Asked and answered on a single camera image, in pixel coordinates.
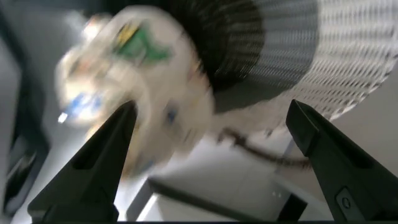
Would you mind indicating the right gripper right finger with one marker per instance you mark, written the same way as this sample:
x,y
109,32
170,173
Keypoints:
x,y
351,174

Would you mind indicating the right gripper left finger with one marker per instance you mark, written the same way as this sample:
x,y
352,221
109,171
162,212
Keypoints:
x,y
87,180

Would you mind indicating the cream printed garment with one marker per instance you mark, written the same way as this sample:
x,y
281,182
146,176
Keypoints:
x,y
149,93

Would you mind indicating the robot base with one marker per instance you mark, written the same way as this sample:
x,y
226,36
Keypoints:
x,y
224,186

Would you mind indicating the white laundry basket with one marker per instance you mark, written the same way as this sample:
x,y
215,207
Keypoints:
x,y
342,46

